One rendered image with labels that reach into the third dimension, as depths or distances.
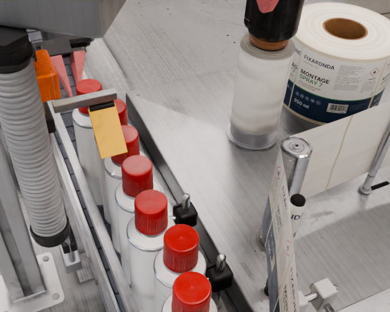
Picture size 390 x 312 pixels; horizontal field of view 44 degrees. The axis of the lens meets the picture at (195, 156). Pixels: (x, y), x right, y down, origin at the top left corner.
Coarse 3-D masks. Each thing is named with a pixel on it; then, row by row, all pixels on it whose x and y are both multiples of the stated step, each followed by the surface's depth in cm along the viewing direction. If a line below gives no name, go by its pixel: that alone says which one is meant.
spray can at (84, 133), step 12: (84, 84) 60; (96, 84) 60; (84, 108) 61; (84, 120) 62; (84, 132) 62; (84, 144) 64; (84, 156) 66; (96, 156) 65; (84, 168) 68; (96, 168) 67; (96, 180) 68; (96, 192) 70
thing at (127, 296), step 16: (64, 128) 73; (64, 144) 70; (80, 176) 66; (80, 192) 65; (96, 208) 62; (96, 224) 60; (112, 256) 57; (112, 272) 56; (128, 288) 54; (128, 304) 53
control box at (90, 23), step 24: (0, 0) 29; (24, 0) 29; (48, 0) 29; (72, 0) 28; (96, 0) 28; (120, 0) 32; (0, 24) 31; (24, 24) 30; (48, 24) 30; (72, 24) 30; (96, 24) 29
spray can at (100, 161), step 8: (120, 104) 58; (120, 112) 57; (120, 120) 57; (96, 144) 60; (104, 168) 62; (104, 176) 63; (104, 184) 64; (104, 192) 66; (104, 200) 67; (104, 208) 69; (104, 216) 71
